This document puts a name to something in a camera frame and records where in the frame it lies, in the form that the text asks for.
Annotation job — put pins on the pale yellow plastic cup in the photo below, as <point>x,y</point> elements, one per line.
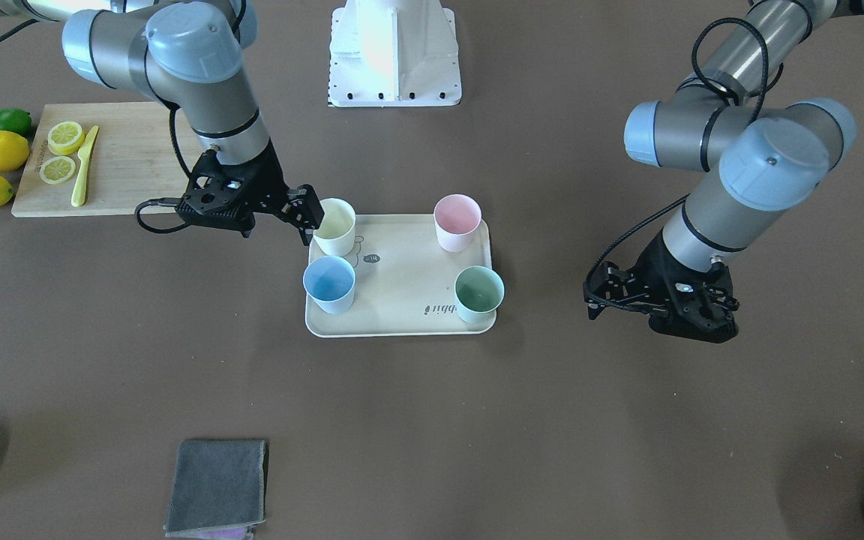
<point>337,234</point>

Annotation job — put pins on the cream rabbit tray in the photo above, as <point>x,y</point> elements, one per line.
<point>404,281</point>

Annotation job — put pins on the lemon slice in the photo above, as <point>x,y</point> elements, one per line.
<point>65,138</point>
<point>57,169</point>

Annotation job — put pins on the green lime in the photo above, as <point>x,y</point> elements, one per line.
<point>16,120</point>

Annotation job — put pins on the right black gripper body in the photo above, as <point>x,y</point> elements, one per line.
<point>270,184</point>

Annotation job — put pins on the blue plastic cup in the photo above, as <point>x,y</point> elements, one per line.
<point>331,282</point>

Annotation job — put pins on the grey folded cloth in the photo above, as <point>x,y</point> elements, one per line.
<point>218,489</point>

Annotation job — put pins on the pink plastic cup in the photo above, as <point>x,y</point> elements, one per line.
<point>456,219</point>

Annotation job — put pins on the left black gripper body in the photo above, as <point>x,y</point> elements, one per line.
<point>653,264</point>

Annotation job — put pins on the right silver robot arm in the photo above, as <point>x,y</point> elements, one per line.
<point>187,55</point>

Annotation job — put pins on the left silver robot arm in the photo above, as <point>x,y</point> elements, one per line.
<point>757,163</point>

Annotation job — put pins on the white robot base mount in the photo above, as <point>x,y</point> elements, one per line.
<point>393,54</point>

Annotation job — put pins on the green plastic cup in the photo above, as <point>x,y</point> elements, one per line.
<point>478,292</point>

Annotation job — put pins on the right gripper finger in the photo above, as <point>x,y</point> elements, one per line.
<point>304,211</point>

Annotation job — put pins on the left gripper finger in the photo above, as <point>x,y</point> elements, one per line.
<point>595,306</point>

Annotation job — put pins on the yellow plastic knife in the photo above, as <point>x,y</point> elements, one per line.
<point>84,153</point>

